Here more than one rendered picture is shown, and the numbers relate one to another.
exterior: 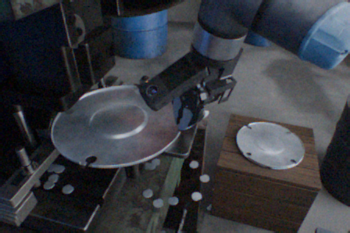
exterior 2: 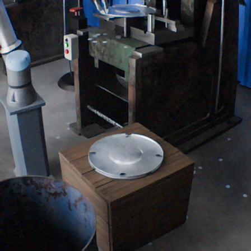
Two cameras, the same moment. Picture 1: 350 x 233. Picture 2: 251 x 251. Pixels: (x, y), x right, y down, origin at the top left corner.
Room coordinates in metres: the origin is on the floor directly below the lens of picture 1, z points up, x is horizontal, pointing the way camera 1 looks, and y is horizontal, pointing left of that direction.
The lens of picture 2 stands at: (1.59, -1.42, 1.22)
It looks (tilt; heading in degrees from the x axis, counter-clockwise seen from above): 30 degrees down; 126
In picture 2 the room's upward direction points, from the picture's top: straight up
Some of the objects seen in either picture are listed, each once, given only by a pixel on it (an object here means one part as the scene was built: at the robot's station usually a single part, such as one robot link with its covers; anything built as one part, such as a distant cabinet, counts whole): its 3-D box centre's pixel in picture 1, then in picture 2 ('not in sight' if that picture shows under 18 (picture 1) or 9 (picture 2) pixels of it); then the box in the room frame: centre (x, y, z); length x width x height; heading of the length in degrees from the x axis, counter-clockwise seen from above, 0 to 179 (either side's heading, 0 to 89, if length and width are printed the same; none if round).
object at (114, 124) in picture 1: (118, 119); (127, 10); (0.47, 0.13, 0.78); 0.29 x 0.29 x 0.01
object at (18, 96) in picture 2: not in sight; (20, 90); (0.29, -0.46, 0.50); 0.15 x 0.15 x 0.10
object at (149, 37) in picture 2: (79, 145); (145, 25); (0.51, 0.25, 0.68); 0.45 x 0.30 x 0.06; 165
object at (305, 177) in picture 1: (261, 171); (125, 190); (0.86, -0.42, 0.18); 0.40 x 0.38 x 0.35; 72
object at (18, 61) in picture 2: not in sight; (18, 66); (0.28, -0.45, 0.62); 0.13 x 0.12 x 0.14; 148
